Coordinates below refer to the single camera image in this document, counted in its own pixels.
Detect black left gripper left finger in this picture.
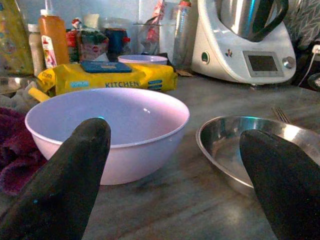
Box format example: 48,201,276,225
0,117,112,240

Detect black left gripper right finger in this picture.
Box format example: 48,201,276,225
239,129,320,240

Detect purple towel cloth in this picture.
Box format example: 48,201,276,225
0,106,48,196

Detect metal fork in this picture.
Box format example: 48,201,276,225
271,106,292,125

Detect steel plate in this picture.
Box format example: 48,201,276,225
195,115,320,198

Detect lilac plastic bowl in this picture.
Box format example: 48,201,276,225
24,87,191,186
117,54,168,66

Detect crumpled clear plastic bag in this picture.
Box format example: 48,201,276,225
0,87,38,111

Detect yellow kitchen wipes pack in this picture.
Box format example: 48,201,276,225
37,62,179,97

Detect white jar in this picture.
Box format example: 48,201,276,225
27,23,46,77

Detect red white snack packet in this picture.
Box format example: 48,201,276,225
66,18,110,63

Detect orange sauce bottle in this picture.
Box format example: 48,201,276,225
38,8,70,70

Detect yellow printed bag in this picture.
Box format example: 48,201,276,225
0,0,35,77

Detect dark blue jar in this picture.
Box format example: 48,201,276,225
104,27,131,62

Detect white steel kitchen machine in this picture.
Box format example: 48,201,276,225
191,0,297,85

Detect grey patterned cloth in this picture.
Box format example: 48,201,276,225
282,0,320,51

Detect clear bottle red cap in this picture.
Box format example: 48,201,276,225
172,0,193,70

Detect clear red printed packet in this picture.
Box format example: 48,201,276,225
139,0,166,55

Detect yellow plastic handle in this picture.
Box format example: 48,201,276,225
28,87,51,103

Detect thin white cable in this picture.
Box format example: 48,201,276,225
297,46,320,87

